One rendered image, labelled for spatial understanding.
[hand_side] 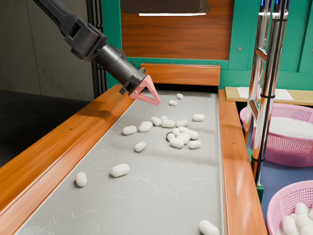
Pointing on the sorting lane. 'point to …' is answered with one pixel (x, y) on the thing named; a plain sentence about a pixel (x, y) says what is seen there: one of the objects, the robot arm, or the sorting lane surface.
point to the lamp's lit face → (171, 14)
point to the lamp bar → (164, 6)
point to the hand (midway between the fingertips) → (157, 101)
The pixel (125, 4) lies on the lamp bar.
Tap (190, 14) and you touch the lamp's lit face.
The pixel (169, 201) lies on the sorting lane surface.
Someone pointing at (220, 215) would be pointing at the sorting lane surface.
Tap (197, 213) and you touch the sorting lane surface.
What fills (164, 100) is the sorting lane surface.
